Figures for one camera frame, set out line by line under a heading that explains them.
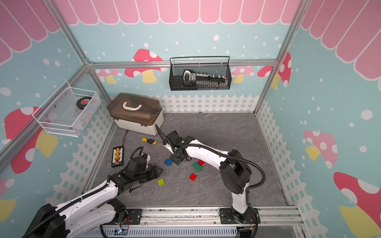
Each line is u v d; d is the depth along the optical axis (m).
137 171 0.67
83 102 0.79
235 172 0.47
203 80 0.87
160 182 0.85
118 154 0.96
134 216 0.75
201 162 0.92
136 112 0.92
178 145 0.62
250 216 0.73
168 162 0.90
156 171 0.76
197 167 0.90
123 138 1.05
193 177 0.87
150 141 1.00
